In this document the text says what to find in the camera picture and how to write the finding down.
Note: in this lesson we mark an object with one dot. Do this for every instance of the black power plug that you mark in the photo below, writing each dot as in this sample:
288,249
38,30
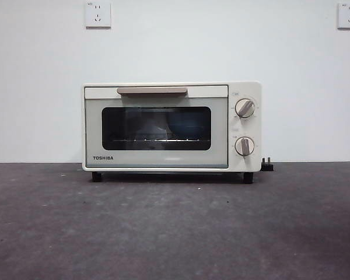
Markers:
267,167

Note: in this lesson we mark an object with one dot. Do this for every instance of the cream oven knob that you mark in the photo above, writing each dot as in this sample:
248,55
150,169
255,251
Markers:
244,146
245,108

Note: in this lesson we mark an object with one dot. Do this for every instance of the cream Toshiba toaster oven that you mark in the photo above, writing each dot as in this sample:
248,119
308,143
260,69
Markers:
246,128

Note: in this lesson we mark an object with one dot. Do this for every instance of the blue ribbed bowl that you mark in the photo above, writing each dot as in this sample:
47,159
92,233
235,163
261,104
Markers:
186,126

